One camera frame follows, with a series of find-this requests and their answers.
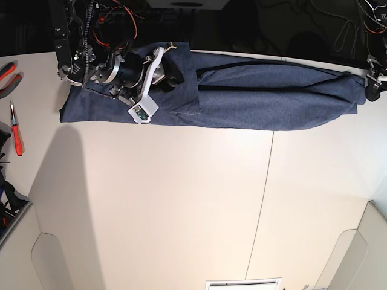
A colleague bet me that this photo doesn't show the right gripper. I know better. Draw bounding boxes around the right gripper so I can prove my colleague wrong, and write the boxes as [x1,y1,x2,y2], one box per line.
[110,42,184,104]

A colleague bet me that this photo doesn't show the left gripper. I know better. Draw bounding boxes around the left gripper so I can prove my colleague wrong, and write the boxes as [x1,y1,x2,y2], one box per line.
[365,54,386,102]

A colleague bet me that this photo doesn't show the blue t-shirt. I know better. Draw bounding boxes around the blue t-shirt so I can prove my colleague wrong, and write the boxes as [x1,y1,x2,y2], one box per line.
[58,41,368,132]

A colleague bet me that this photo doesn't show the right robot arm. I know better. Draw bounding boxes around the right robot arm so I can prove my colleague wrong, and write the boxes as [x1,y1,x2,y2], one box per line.
[49,1,158,105]

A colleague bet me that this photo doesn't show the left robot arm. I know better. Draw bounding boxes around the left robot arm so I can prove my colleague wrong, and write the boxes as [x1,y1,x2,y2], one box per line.
[356,1,386,102]

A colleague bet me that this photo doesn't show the orange grey pliers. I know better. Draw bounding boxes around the orange grey pliers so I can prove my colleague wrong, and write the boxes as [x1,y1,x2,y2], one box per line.
[1,60,24,100]

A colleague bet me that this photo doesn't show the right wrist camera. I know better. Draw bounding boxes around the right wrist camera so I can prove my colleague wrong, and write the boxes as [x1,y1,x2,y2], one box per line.
[128,95,159,124]

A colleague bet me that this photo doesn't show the white cable on floor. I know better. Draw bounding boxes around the white cable on floor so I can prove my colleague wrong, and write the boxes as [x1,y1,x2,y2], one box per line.
[308,0,369,58]

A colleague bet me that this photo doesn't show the braided camera cable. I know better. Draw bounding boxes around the braided camera cable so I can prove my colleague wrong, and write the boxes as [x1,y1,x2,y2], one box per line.
[81,0,115,99]

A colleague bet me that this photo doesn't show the orange handled screwdriver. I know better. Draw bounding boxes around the orange handled screwdriver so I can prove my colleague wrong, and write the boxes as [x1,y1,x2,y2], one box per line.
[10,101,23,156]

